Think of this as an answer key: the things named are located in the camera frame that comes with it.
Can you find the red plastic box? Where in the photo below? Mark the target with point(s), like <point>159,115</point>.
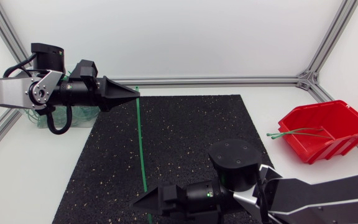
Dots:
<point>337,124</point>

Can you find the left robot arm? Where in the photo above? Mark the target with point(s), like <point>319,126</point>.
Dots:
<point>8,90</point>

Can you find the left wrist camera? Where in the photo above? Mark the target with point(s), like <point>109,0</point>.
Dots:
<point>87,71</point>

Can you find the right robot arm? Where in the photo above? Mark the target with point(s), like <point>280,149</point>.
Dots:
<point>322,193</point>

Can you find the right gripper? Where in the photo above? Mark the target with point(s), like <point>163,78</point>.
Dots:
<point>172,199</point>

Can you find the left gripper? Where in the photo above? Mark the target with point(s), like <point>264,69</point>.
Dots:
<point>100,93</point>

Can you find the black speckled mat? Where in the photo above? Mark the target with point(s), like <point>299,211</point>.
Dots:
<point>182,124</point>

